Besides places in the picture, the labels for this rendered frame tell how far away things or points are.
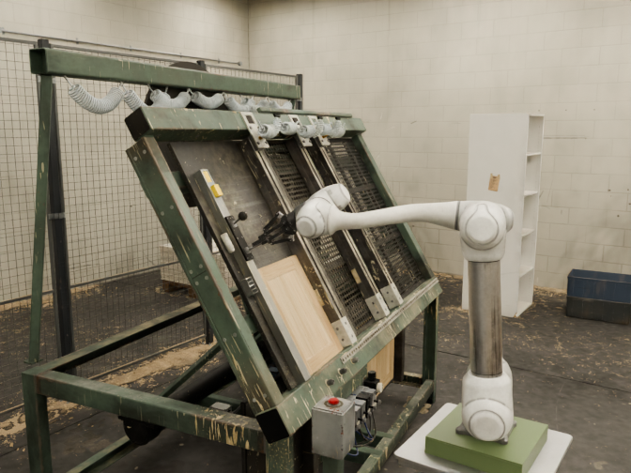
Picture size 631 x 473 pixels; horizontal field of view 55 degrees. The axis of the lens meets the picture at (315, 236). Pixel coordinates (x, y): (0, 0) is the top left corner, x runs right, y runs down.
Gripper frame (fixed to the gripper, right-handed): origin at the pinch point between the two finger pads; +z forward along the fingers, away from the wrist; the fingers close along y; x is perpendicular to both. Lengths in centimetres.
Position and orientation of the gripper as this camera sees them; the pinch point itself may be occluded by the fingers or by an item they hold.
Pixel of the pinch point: (260, 240)
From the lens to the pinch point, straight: 234.7
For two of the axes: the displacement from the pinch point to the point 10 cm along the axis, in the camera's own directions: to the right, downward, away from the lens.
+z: -7.8, 4.3, 4.6
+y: 4.5, 8.9, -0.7
